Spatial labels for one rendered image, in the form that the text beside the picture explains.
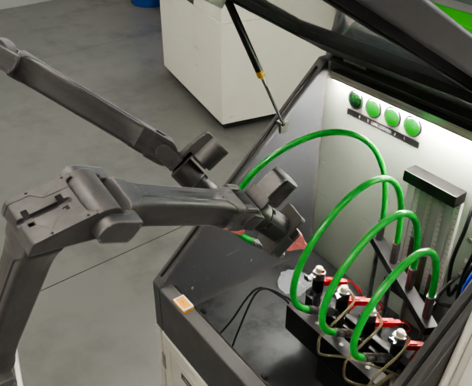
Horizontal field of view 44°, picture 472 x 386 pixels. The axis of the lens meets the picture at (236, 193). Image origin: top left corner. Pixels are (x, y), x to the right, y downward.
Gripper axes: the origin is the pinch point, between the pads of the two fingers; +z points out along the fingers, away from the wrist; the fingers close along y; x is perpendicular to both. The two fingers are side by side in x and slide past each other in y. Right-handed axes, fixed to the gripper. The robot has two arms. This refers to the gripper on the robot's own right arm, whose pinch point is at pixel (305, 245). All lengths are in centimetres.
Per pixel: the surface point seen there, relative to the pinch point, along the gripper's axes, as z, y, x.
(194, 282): 7.2, -32.5, 27.8
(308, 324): 16.3, -15.0, -2.5
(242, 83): 126, 6, 274
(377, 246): 23.3, 8.5, 4.5
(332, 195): 28.0, 8.7, 32.2
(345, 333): 9.1, -6.8, -16.7
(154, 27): 149, -20, 530
